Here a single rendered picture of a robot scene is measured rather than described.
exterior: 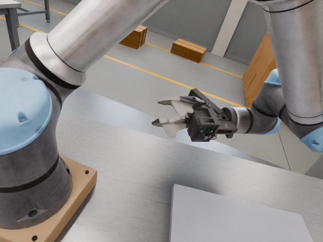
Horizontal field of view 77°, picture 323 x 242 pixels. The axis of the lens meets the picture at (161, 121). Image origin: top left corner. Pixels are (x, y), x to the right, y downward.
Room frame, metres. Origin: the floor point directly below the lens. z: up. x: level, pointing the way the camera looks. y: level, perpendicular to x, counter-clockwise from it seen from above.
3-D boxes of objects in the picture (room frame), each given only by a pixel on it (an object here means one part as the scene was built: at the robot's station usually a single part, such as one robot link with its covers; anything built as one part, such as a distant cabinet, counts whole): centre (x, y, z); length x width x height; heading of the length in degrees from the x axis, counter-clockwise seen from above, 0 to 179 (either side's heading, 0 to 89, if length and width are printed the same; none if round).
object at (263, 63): (3.31, -1.59, 0.45); 1.20 x 0.83 x 0.89; 175
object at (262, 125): (0.53, -0.27, 1.00); 0.11 x 0.08 x 0.09; 112
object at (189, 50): (4.35, -0.10, 0.10); 0.64 x 0.52 x 0.20; 80
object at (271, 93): (0.51, -0.27, 1.10); 0.11 x 0.08 x 0.11; 21
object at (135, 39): (4.00, 1.15, 0.16); 0.64 x 0.53 x 0.31; 88
